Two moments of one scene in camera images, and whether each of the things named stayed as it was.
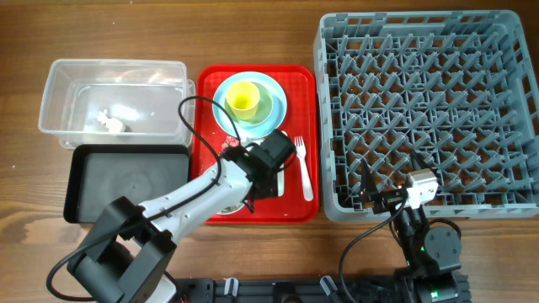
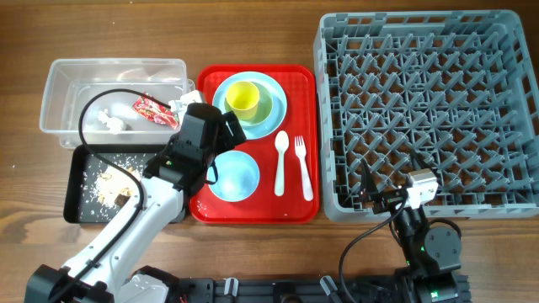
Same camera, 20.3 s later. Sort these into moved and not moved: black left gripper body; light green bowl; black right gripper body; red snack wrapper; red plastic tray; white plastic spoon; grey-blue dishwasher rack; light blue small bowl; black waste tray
Moved: red snack wrapper; light blue small bowl; black left gripper body
Not moved: white plastic spoon; red plastic tray; grey-blue dishwasher rack; black right gripper body; light green bowl; black waste tray
